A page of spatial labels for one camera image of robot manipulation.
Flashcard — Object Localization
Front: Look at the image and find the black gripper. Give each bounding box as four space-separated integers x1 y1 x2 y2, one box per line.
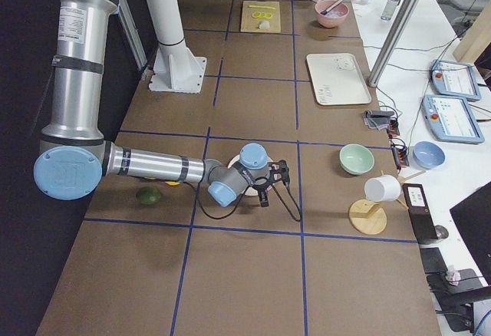
252 160 290 207

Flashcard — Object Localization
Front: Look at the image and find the round white plate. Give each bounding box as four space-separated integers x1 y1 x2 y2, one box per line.
228 154 272 196

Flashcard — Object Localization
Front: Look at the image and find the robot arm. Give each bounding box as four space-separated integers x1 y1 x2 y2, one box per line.
34 0 289 206

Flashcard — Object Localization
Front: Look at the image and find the white bear tray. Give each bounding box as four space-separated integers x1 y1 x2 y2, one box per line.
306 53 371 106

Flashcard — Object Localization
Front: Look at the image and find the mint green bowl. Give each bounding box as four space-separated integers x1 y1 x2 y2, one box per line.
339 143 375 176

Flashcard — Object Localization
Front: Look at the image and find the wooden mug tree stand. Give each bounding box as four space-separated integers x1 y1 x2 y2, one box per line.
348 171 424 235

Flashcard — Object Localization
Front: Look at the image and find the green lime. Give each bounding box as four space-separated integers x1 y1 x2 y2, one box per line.
136 186 162 206

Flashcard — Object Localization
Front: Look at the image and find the white mug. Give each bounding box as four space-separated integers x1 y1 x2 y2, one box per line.
364 175 401 202

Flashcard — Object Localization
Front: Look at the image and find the folded grey cloth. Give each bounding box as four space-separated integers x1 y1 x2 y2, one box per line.
363 110 395 130

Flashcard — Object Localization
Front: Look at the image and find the orange electronics board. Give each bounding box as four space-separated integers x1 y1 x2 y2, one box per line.
387 118 409 171

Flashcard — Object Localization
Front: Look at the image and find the black box with label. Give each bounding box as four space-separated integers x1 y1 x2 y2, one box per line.
402 183 438 245

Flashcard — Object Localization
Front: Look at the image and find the blue bowl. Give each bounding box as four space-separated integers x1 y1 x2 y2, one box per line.
412 141 446 170

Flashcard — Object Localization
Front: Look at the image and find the bamboo cutting board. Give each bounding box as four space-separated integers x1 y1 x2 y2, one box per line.
240 0 281 33

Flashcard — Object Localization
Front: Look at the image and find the black computer mouse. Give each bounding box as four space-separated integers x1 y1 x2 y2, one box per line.
434 225 449 240

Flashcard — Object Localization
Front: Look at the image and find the yellow plastic knife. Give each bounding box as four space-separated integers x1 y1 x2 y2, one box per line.
248 5 276 10

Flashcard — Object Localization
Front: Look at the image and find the pink bowl with ice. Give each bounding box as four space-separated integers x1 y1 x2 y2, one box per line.
315 0 350 28

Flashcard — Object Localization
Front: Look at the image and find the teach pendant tablet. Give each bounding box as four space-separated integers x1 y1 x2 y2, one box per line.
421 95 485 144
430 60 482 102

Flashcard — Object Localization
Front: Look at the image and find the black monitor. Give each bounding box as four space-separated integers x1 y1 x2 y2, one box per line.
450 183 491 278

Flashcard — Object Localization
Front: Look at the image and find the clear water bottle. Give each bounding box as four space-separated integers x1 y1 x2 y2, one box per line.
381 0 400 21

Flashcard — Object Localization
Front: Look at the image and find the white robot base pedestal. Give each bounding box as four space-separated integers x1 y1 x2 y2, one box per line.
147 0 207 94

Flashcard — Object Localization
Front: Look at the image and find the aluminium frame post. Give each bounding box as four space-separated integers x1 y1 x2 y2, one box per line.
367 0 419 87

